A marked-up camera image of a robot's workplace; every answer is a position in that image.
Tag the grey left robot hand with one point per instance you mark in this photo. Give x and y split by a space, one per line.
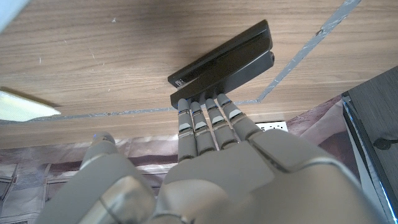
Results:
233 180

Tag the black stapler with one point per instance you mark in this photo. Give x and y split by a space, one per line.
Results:
227 62

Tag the yellow sticky note pad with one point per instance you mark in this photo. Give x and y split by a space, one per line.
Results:
21 109

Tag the white power strip box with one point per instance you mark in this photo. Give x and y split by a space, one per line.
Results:
275 126

